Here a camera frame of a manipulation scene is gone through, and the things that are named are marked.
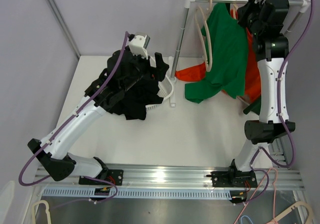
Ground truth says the beige plastic hanger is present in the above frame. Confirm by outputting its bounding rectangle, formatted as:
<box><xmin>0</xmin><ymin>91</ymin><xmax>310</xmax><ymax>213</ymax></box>
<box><xmin>194</xmin><ymin>0</ymin><xmax>213</xmax><ymax>72</ymax></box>

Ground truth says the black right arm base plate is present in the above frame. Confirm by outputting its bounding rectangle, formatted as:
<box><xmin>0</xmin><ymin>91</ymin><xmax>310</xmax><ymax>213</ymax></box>
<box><xmin>206</xmin><ymin>171</ymin><xmax>258</xmax><ymax>188</ymax></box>

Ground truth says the white perforated plastic basket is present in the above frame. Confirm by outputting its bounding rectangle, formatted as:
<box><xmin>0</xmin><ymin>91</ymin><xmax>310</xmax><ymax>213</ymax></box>
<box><xmin>144</xmin><ymin>55</ymin><xmax>175</xmax><ymax>111</ymax></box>

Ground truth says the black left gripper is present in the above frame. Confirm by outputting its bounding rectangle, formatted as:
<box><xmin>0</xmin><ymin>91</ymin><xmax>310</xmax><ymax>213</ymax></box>
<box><xmin>120</xmin><ymin>50</ymin><xmax>169</xmax><ymax>93</ymax></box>

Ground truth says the aluminium mounting rail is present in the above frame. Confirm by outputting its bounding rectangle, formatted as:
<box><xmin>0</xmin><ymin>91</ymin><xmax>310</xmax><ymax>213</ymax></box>
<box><xmin>31</xmin><ymin>156</ymin><xmax>306</xmax><ymax>190</ymax></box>

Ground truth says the black t shirt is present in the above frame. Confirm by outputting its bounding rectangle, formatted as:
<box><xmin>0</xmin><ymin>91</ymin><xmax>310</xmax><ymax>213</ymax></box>
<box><xmin>108</xmin><ymin>79</ymin><xmax>163</xmax><ymax>120</ymax></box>

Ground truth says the orange t shirt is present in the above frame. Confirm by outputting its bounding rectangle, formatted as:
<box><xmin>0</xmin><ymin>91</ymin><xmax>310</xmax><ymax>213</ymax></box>
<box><xmin>175</xmin><ymin>8</ymin><xmax>262</xmax><ymax>102</ymax></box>

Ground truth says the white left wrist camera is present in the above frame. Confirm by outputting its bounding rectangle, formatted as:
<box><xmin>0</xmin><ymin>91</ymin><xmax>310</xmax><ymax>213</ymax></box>
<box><xmin>128</xmin><ymin>33</ymin><xmax>150</xmax><ymax>59</ymax></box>

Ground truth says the white metal clothes rack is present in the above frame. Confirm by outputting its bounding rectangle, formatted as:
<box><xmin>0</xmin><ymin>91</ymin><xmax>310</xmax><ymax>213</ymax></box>
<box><xmin>167</xmin><ymin>0</ymin><xmax>315</xmax><ymax>107</ymax></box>

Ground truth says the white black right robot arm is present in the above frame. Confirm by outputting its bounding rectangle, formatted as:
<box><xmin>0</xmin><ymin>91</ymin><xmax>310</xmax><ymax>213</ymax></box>
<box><xmin>227</xmin><ymin>0</ymin><xmax>296</xmax><ymax>186</ymax></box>

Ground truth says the pink hanger bottom right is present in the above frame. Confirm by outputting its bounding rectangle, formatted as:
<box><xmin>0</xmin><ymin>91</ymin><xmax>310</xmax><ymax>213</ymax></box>
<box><xmin>233</xmin><ymin>167</ymin><xmax>278</xmax><ymax>224</ymax></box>

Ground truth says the blue hanger bottom right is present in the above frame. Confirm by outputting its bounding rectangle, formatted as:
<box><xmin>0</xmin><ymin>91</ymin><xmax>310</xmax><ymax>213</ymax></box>
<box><xmin>239</xmin><ymin>215</ymin><xmax>254</xmax><ymax>224</ymax></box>

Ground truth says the dark green t shirt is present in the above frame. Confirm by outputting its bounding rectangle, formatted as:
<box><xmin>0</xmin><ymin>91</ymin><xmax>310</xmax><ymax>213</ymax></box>
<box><xmin>243</xmin><ymin>96</ymin><xmax>261</xmax><ymax>115</ymax></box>

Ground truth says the white slotted cable duct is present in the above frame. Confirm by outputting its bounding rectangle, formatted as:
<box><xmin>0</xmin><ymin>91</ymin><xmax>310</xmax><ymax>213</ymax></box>
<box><xmin>42</xmin><ymin>187</ymin><xmax>232</xmax><ymax>200</ymax></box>

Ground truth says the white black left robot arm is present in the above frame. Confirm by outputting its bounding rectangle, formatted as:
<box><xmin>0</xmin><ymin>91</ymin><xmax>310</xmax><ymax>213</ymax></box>
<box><xmin>28</xmin><ymin>48</ymin><xmax>169</xmax><ymax>184</ymax></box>

